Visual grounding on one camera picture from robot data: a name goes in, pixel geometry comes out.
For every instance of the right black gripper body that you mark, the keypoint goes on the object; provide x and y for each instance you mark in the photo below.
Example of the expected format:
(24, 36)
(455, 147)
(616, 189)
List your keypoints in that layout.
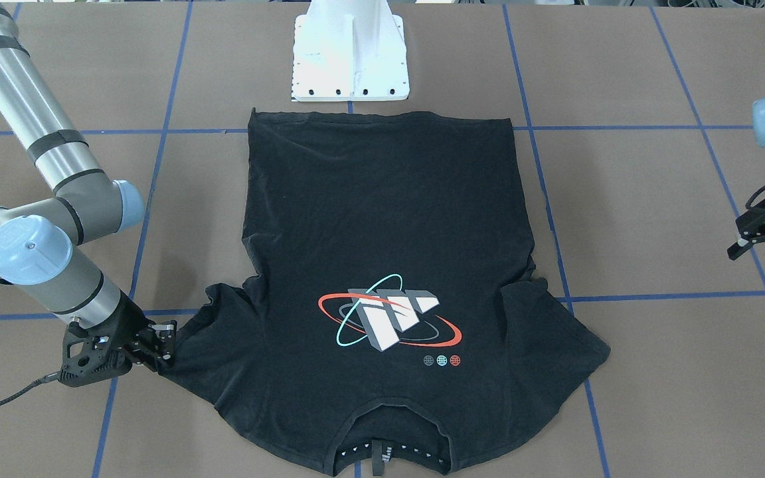
(128, 326)

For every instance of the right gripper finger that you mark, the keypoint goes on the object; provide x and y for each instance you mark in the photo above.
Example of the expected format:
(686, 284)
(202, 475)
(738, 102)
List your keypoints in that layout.
(164, 334)
(157, 360)

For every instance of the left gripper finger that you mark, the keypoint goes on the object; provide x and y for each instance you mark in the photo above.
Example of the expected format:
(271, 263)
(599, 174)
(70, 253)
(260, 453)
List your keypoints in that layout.
(744, 244)

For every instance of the black graphic t-shirt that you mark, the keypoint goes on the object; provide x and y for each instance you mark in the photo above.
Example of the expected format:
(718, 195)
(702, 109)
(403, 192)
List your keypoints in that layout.
(393, 312)

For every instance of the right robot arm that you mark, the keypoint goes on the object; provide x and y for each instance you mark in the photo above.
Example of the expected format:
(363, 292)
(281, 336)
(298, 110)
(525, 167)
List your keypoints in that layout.
(43, 228)

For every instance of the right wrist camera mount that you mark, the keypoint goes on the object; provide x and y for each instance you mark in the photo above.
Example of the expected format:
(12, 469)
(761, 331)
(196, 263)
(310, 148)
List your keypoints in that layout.
(90, 356)

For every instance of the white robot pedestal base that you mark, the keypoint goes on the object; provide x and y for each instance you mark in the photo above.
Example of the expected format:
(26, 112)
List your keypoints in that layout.
(349, 51)

